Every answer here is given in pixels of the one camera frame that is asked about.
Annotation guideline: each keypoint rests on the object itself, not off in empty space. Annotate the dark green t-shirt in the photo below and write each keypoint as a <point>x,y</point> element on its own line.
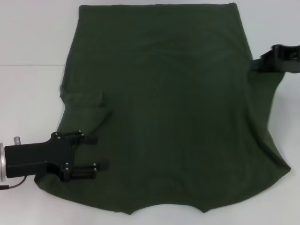
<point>159,105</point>

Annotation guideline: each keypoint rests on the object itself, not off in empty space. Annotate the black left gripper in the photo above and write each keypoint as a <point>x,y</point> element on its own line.
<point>37,158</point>

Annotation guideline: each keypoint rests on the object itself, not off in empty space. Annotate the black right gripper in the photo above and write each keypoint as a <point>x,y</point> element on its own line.
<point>291,59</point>

